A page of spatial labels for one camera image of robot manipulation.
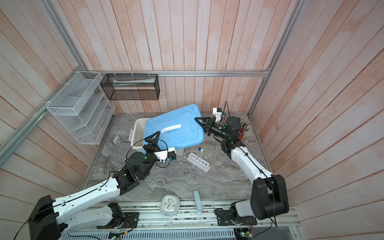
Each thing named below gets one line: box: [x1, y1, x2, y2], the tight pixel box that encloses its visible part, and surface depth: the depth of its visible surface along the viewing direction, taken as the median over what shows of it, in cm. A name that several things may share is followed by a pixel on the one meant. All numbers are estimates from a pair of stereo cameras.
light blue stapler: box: [193, 190, 203, 213], surface depth 78 cm
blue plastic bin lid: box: [143, 104, 205, 150], surface depth 77 cm
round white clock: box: [159, 194, 180, 217], surface depth 78 cm
